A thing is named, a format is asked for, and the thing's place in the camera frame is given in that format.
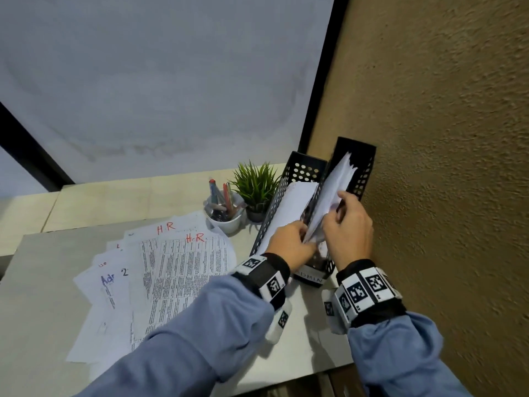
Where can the person's right forearm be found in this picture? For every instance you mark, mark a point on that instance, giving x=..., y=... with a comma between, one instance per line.
x=401, y=359

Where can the orange pen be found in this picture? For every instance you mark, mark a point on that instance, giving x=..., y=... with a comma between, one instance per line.
x=227, y=198

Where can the beige table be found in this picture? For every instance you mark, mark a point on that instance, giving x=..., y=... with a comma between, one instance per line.
x=37, y=293

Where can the person's left forearm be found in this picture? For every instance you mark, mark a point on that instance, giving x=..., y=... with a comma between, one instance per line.
x=186, y=339

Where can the person's left hand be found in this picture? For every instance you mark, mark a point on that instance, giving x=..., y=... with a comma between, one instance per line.
x=289, y=245

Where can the black wall post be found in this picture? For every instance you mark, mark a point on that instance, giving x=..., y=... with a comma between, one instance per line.
x=29, y=152

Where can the black left wrist band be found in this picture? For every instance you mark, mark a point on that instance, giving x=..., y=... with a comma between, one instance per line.
x=262, y=277

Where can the black right wrist band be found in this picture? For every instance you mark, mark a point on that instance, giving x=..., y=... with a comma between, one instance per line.
x=368, y=293

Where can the pile of printed papers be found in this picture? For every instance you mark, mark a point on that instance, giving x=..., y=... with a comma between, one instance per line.
x=177, y=264

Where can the white pen cup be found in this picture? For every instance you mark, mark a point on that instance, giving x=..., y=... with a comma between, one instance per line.
x=227, y=227

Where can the person's right hand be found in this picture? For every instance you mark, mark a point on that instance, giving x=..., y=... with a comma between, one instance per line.
x=351, y=239

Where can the green potted plant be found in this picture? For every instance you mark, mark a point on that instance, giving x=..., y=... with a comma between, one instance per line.
x=256, y=186

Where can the black corner trim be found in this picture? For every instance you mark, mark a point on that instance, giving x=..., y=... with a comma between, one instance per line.
x=326, y=70

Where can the printed paper sheet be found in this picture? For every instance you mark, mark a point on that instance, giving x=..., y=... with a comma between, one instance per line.
x=339, y=173
x=289, y=206

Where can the blue marker with red cap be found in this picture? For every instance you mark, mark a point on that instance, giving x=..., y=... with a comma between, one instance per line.
x=213, y=192

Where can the black wrist band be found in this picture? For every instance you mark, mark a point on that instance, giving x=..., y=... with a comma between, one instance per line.
x=368, y=293
x=262, y=277

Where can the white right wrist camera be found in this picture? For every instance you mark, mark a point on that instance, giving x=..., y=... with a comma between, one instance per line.
x=330, y=312

